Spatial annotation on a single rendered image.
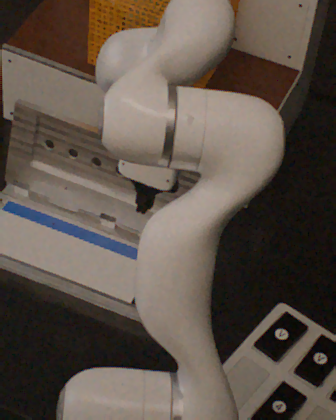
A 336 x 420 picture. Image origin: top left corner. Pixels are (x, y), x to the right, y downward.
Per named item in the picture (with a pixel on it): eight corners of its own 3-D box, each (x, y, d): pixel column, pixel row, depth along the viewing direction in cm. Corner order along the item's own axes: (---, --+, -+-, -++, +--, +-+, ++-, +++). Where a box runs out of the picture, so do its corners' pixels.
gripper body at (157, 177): (122, 121, 186) (113, 177, 193) (179, 143, 184) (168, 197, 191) (140, 101, 192) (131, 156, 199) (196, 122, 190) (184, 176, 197)
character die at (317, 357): (293, 373, 205) (294, 369, 205) (320, 337, 211) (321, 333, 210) (317, 387, 204) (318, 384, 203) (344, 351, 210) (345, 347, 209)
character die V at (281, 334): (253, 346, 208) (254, 342, 208) (285, 314, 214) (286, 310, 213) (275, 362, 207) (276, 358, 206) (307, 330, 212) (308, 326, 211)
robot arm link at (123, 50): (101, 58, 156) (91, 100, 186) (218, 76, 157) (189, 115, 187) (109, -9, 157) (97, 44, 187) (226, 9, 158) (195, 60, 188)
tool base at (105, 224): (-45, 258, 218) (-46, 245, 215) (11, 186, 231) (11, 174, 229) (172, 343, 208) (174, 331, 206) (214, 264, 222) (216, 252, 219)
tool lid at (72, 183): (14, 101, 217) (19, 98, 219) (3, 187, 227) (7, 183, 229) (232, 182, 208) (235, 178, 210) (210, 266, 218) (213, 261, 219)
